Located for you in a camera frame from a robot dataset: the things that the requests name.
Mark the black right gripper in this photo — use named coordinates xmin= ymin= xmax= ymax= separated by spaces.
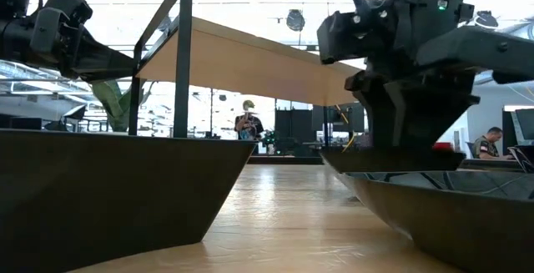
xmin=345 ymin=0 xmax=534 ymax=154

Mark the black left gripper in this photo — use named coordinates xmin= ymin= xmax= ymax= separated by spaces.
xmin=0 ymin=8 xmax=139 ymax=82

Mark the black wavy-edged mini plate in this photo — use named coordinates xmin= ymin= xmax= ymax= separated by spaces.
xmin=333 ymin=168 xmax=534 ymax=273
xmin=0 ymin=129 xmax=256 ymax=273
xmin=320 ymin=149 xmax=467 ymax=174

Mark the green plant in white pot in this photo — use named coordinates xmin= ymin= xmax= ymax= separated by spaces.
xmin=90 ymin=79 xmax=154 ymax=133

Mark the black angled lamp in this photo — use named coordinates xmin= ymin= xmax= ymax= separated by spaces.
xmin=62 ymin=104 xmax=88 ymax=132

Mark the seated person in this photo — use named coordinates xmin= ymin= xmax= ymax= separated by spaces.
xmin=472 ymin=126 xmax=516 ymax=160

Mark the black computer monitor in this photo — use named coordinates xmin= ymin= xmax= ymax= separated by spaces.
xmin=0 ymin=114 xmax=43 ymax=131
xmin=502 ymin=104 xmax=534 ymax=153

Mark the black cabinet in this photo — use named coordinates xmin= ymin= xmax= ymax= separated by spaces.
xmin=274 ymin=102 xmax=366 ymax=157

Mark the wooden shelf with black legs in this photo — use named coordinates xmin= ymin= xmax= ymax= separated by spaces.
xmin=128 ymin=0 xmax=368 ymax=139

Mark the standing person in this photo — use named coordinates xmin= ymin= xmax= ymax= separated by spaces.
xmin=234 ymin=99 xmax=264 ymax=141

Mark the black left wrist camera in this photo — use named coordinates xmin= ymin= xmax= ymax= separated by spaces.
xmin=43 ymin=0 xmax=93 ymax=28

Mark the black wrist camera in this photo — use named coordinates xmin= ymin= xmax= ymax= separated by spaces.
xmin=43 ymin=0 xmax=93 ymax=28
xmin=316 ymin=8 xmax=379 ymax=64

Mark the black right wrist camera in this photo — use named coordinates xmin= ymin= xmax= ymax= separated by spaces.
xmin=316 ymin=8 xmax=379 ymax=64

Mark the black ceiling cable reel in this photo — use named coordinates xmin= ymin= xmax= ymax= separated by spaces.
xmin=285 ymin=8 xmax=306 ymax=33
xmin=475 ymin=9 xmax=500 ymax=29

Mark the black aluminium table frame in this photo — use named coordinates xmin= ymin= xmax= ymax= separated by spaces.
xmin=245 ymin=154 xmax=534 ymax=173

